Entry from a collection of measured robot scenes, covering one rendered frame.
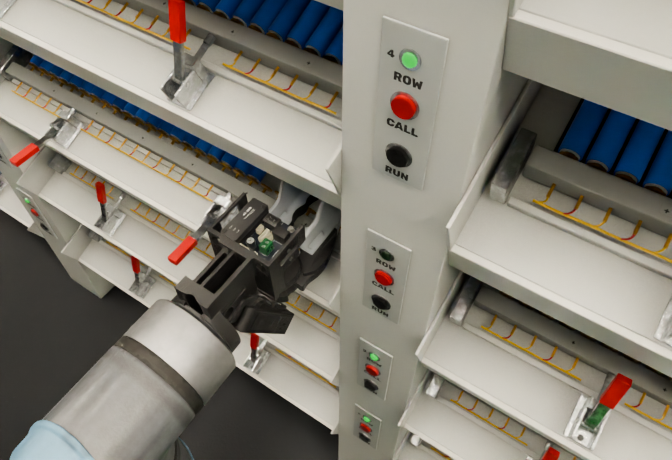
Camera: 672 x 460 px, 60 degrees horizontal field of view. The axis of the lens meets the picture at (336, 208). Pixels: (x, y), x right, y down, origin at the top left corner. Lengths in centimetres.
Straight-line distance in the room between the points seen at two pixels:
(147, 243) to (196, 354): 48
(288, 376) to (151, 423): 55
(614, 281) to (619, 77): 18
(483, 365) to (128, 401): 33
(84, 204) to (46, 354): 41
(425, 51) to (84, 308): 112
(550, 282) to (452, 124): 14
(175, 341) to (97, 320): 85
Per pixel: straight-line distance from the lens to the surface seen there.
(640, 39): 30
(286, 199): 59
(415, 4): 32
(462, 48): 32
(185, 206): 72
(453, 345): 61
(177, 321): 49
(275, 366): 102
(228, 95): 54
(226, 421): 117
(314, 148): 49
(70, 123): 84
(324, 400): 99
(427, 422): 78
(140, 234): 96
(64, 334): 134
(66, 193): 106
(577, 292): 44
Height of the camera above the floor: 109
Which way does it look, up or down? 51 degrees down
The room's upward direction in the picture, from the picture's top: straight up
